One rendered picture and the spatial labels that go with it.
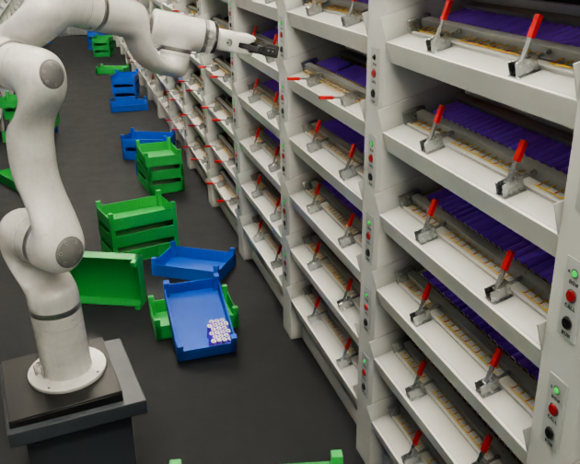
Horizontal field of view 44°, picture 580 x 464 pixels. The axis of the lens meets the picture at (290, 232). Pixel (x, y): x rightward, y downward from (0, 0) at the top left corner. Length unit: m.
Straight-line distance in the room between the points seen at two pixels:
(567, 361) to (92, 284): 2.13
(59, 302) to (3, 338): 1.04
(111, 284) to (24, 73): 1.48
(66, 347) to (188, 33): 0.82
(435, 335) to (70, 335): 0.85
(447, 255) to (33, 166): 0.88
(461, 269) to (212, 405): 1.10
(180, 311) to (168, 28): 1.11
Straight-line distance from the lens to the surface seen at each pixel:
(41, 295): 1.74
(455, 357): 1.45
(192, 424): 2.17
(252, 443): 2.08
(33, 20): 1.62
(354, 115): 1.71
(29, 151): 1.61
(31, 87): 1.53
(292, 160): 2.27
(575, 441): 1.15
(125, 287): 2.86
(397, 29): 1.53
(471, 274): 1.34
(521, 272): 1.29
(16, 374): 1.94
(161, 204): 3.35
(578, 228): 1.03
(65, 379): 1.85
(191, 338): 2.50
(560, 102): 1.05
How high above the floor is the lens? 1.31
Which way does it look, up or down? 23 degrees down
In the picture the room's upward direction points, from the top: 1 degrees counter-clockwise
